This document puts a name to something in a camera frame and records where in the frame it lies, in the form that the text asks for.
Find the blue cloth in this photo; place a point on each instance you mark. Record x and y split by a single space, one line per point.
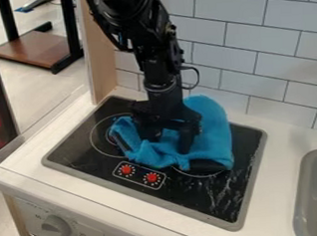
210 130

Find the toy sink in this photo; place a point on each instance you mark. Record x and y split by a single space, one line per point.
315 198

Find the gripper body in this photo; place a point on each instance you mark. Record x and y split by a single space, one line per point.
165 113

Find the black frame wooden stand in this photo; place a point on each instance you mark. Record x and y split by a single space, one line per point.
37 46

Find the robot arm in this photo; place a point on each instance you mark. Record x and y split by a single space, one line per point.
138 28

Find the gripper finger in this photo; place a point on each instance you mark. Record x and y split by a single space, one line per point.
120 142
187 138

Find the toy stove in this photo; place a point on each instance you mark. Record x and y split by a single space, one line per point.
205 190

